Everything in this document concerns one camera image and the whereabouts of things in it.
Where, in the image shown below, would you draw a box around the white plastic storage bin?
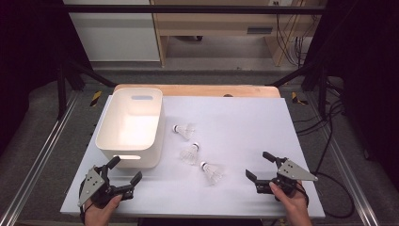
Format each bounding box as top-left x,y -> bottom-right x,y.
94,87 -> 167,170

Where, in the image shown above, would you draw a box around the person's right hand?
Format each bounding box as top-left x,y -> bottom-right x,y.
268,181 -> 314,226

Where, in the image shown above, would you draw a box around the left hand-held gripper cable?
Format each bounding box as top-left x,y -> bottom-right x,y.
78,178 -> 95,226

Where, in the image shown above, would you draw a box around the black curtain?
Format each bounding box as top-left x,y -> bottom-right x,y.
305,0 -> 399,190
0,0 -> 92,155

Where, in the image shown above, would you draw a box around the black looped floor cable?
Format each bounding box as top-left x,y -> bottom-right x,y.
311,103 -> 357,219

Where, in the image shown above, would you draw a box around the person's left hand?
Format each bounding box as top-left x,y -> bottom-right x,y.
84,193 -> 124,226

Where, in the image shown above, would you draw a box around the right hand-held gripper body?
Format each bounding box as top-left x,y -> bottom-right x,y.
255,156 -> 318,195

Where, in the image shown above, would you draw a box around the light wooden desk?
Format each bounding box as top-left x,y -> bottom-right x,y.
150,0 -> 327,68

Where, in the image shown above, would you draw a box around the black frame strut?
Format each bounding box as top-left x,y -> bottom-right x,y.
267,60 -> 329,121
56,59 -> 118,121

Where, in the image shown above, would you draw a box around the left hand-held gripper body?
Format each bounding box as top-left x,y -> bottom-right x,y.
77,165 -> 136,209

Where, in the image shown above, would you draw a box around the white cabinet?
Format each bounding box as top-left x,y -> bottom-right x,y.
62,0 -> 161,62

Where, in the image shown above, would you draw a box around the right hand-held gripper cable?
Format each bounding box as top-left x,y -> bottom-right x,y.
295,182 -> 311,208

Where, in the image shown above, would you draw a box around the black hanging cables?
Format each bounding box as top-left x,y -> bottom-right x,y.
275,12 -> 308,69

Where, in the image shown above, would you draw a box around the hand-held gripper cable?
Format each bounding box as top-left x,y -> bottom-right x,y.
78,178 -> 95,226
295,182 -> 311,208

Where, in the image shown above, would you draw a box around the wooden table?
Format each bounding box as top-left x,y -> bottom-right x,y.
113,84 -> 281,99

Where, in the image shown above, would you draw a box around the black horizontal frame bar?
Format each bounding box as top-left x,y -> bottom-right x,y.
64,4 -> 327,15

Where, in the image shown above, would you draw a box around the aluminium floor rail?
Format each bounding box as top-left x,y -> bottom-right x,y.
305,92 -> 381,226
0,90 -> 80,226

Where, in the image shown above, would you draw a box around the black floor cable bundle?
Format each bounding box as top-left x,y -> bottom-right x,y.
295,99 -> 345,137

